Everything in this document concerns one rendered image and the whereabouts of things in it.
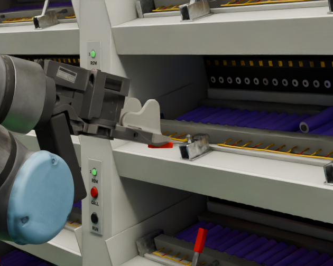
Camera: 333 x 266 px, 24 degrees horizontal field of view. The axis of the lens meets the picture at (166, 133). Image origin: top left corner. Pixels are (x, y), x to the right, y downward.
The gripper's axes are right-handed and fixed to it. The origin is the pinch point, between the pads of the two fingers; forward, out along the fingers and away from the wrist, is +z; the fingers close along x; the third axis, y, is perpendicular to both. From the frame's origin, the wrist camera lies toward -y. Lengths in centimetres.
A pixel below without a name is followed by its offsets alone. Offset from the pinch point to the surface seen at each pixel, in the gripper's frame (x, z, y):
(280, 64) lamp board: -3.1, 17.4, 14.9
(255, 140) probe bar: -7.9, 10.4, 2.7
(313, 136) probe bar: -17.8, 10.7, 4.1
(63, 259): 35.1, 10.4, -23.1
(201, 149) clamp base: -1.0, 7.0, 0.3
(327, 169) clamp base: -25.9, 4.9, 0.1
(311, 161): -19.8, 8.8, 1.0
